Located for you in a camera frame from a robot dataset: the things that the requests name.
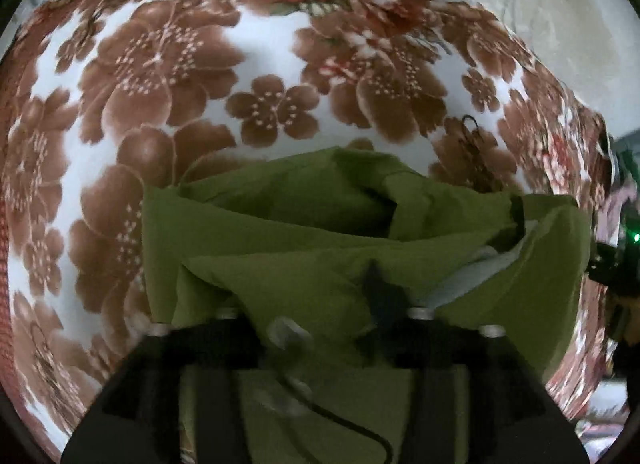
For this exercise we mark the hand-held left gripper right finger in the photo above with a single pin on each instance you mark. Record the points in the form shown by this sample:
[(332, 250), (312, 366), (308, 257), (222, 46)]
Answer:
[(480, 384)]

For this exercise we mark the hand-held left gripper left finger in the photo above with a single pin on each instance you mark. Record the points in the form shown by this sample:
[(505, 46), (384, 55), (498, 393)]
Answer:
[(150, 384)]

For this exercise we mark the green hooded jacket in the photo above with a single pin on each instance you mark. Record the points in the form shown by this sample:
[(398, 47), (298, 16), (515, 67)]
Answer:
[(310, 244)]

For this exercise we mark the brown floral blanket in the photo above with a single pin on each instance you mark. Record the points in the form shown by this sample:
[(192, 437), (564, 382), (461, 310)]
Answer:
[(175, 94)]

